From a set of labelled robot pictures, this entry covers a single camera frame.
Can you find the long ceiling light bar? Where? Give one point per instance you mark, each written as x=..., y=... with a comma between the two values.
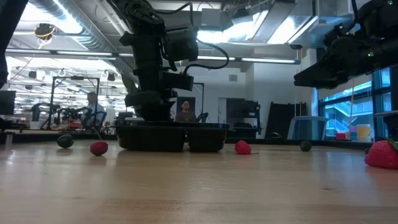
x=84, y=53
x=267, y=60

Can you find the large red strawberry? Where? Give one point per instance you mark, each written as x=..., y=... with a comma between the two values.
x=381, y=155

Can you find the dark round fruit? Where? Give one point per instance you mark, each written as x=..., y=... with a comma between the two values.
x=65, y=141
x=305, y=146

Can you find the yellow white cup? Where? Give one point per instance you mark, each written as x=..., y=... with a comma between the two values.
x=364, y=132

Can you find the black equipment cabinet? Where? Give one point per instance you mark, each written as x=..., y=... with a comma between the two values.
x=244, y=115

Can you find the blue container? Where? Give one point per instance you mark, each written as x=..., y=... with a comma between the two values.
x=353, y=133

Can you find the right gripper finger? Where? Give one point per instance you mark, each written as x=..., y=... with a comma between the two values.
x=320, y=74

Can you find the green snake plant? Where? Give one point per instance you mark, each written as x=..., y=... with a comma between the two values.
x=129, y=83

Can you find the white grey office chair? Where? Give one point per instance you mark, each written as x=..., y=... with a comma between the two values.
x=308, y=127

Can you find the small red fruit with stem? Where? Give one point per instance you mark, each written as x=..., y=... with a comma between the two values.
x=99, y=148

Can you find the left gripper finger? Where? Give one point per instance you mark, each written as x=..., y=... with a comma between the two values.
x=155, y=113

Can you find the small red strawberry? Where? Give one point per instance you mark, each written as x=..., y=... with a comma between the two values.
x=242, y=147

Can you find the black aluminium table frame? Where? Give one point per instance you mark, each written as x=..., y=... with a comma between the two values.
x=46, y=137

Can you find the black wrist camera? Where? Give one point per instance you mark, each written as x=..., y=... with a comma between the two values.
x=339, y=35
x=178, y=81

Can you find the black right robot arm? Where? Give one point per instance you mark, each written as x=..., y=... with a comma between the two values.
x=388, y=37

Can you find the pink box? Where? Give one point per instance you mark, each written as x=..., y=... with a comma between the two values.
x=340, y=136

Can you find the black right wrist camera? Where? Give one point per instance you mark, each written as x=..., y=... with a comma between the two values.
x=339, y=35

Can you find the black leaning panel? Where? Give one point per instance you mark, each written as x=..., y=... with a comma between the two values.
x=280, y=119

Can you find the black background monitor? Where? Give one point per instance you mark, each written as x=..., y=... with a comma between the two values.
x=7, y=102

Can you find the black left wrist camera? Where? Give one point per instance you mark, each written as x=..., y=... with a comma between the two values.
x=178, y=81

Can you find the black divided plastic tray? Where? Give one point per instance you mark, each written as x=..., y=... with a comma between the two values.
x=149, y=138

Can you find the white wall vent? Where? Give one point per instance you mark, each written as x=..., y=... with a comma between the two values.
x=233, y=77

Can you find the black background station frame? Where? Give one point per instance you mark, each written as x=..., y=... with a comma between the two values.
x=77, y=77

